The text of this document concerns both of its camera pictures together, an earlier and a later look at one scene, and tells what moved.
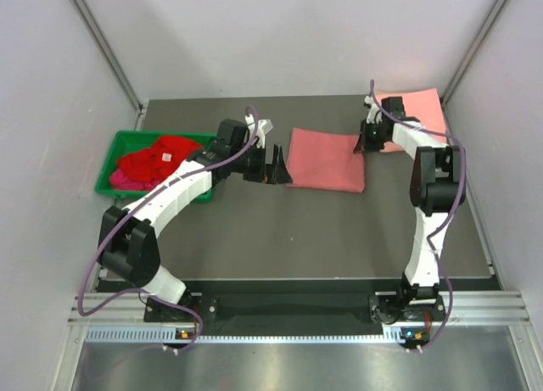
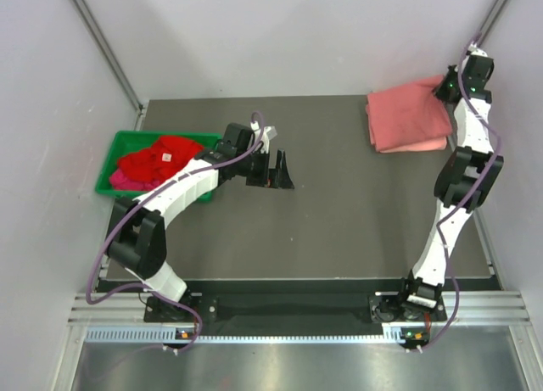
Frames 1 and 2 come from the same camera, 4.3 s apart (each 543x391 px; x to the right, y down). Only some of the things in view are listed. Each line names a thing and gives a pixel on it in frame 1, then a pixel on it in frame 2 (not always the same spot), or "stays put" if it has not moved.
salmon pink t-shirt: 325,160 to 407,114
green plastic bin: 128,142 stays put
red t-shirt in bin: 159,160 stays put
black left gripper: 274,174 stays put
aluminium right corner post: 497,7 stays put
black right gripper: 364,143 to 452,71
